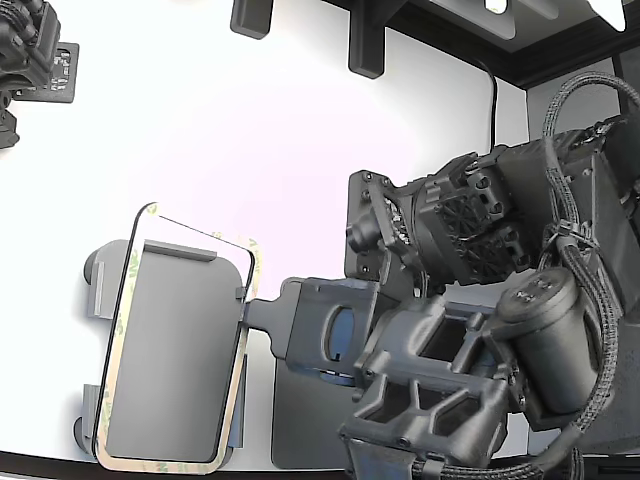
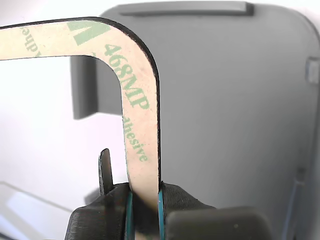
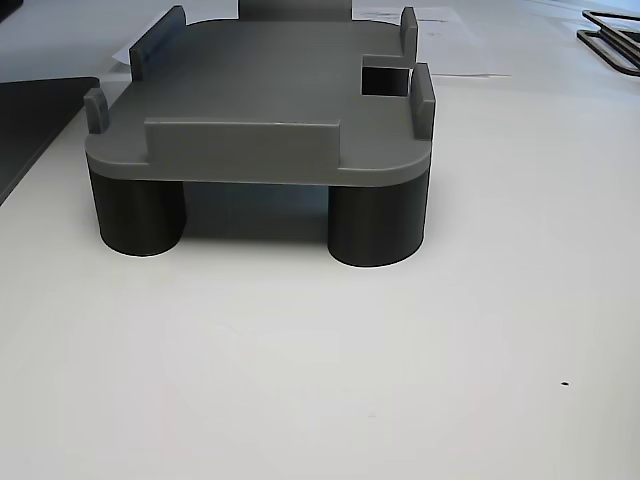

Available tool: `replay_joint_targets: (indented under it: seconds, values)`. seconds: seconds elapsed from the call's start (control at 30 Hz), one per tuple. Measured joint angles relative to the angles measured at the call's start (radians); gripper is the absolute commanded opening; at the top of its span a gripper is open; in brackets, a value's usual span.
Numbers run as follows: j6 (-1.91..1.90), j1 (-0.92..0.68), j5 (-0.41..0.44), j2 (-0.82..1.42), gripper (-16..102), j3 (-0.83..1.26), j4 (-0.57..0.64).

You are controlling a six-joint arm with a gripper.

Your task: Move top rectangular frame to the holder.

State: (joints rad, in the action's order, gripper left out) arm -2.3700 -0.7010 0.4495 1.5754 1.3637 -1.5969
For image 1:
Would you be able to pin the grey gripper body with motor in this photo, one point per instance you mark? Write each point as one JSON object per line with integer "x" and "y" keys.
{"x": 425, "y": 400}

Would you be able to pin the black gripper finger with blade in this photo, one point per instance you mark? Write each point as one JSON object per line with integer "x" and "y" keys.
{"x": 310, "y": 320}

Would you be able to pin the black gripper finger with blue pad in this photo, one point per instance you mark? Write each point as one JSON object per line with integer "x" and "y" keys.
{"x": 335, "y": 376}

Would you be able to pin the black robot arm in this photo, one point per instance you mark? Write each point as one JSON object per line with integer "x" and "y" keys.
{"x": 500, "y": 210}

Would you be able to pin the long black mount block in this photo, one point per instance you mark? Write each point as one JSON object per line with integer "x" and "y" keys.
{"x": 366, "y": 45}

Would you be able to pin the short black mount block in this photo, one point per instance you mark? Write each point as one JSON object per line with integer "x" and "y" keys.
{"x": 251, "y": 17}

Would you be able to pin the black frame beam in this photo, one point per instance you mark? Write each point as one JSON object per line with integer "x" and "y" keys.
{"x": 500, "y": 55}

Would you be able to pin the black camera on stand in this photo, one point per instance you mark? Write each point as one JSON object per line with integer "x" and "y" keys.
{"x": 30, "y": 50}

